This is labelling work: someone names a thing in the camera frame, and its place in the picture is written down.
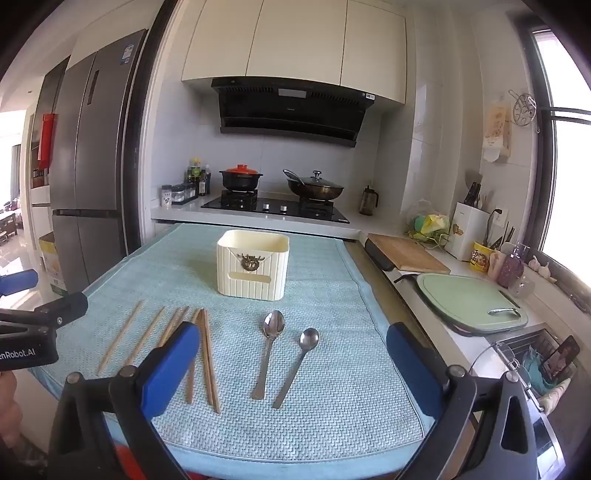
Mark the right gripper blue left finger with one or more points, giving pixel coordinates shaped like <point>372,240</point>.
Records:
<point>164,367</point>

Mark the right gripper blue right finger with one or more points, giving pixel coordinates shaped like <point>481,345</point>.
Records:
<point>422,369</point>

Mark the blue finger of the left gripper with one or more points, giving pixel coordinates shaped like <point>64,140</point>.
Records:
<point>17,282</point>
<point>60,312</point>

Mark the steel spoon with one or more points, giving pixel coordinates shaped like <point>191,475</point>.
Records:
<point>308,341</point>
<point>273,326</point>

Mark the person's left hand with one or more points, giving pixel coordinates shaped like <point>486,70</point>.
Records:
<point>10,412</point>

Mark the cardboard box on floor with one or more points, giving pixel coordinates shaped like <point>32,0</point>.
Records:
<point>51,262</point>

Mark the green cutting board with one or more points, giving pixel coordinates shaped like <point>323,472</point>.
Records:
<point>470,304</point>

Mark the black griddle pan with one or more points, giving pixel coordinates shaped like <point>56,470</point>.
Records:
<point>385,264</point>

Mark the light blue woven table mat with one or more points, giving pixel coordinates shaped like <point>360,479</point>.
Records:
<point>349,413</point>

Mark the wooden cutting board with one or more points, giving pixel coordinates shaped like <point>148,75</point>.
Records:
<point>407,255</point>

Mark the cream ribbed utensil holder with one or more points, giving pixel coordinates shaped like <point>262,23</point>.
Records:
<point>252,264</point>

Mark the yellow printed mug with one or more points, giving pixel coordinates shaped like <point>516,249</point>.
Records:
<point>480,257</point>

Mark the smartphone in sink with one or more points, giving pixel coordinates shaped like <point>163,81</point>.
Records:
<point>553,366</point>

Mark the pink ribbed cup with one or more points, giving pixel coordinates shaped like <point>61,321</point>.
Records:
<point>496,262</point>

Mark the purple soap dispenser bottle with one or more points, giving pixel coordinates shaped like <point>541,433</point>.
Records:
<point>513,266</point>

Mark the red hanging item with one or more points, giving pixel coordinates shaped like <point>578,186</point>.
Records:
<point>46,139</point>

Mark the plastic bag with produce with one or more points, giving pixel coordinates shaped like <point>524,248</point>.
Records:
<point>426,225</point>

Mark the white labelled spice jar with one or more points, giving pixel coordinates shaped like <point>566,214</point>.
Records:
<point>165,196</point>

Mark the white knife block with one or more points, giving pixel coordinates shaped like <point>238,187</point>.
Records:
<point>467,227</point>

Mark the spice jar rack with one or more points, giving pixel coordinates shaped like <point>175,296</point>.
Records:
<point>183,193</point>

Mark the black gas cooktop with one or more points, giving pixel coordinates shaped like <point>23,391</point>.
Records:
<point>301,208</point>

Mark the sauce bottles group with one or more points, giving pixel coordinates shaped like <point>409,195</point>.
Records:
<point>197,179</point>

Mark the dark glass french press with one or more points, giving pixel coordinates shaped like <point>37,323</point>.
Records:
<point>369,201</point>

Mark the black clay pot red lid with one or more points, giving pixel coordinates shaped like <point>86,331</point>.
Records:
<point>240,178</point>

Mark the grey double door refrigerator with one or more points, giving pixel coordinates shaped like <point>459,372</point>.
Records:
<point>86,166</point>

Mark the dark wok with glass lid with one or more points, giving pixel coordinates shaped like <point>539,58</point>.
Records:
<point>314,187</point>

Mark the black range hood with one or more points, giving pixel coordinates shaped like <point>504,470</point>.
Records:
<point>291,108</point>

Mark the white upper cabinets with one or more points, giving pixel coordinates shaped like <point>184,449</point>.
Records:
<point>360,45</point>

